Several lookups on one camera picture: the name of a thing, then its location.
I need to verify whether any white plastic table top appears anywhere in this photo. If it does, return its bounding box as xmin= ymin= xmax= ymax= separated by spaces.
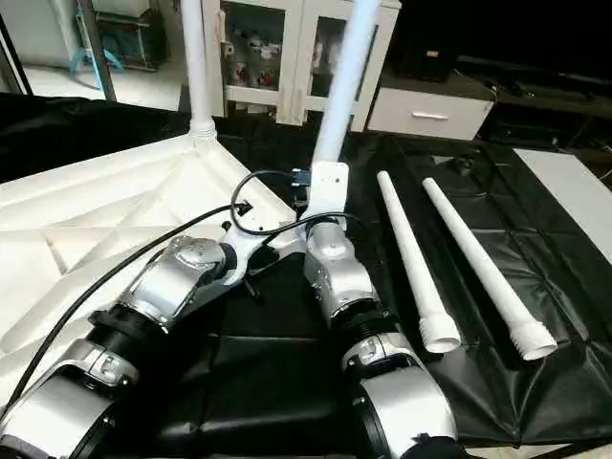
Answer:
xmin=0 ymin=134 xmax=299 ymax=404

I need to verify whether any white plastic table leg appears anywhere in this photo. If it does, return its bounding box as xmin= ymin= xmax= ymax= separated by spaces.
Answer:
xmin=375 ymin=170 xmax=463 ymax=356
xmin=310 ymin=0 xmax=383 ymax=169
xmin=181 ymin=0 xmax=220 ymax=146
xmin=421 ymin=177 xmax=559 ymax=362

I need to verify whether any white glass door cabinet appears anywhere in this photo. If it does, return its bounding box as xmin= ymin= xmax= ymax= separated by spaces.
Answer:
xmin=202 ymin=0 xmax=402 ymax=133

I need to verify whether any black work mat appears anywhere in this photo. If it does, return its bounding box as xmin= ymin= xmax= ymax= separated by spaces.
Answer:
xmin=0 ymin=92 xmax=612 ymax=450

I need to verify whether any white drawer unit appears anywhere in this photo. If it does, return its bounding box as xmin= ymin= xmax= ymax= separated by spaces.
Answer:
xmin=367 ymin=86 xmax=495 ymax=142

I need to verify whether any black low shelf unit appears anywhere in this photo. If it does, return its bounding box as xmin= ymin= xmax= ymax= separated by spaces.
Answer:
xmin=392 ymin=0 xmax=612 ymax=150

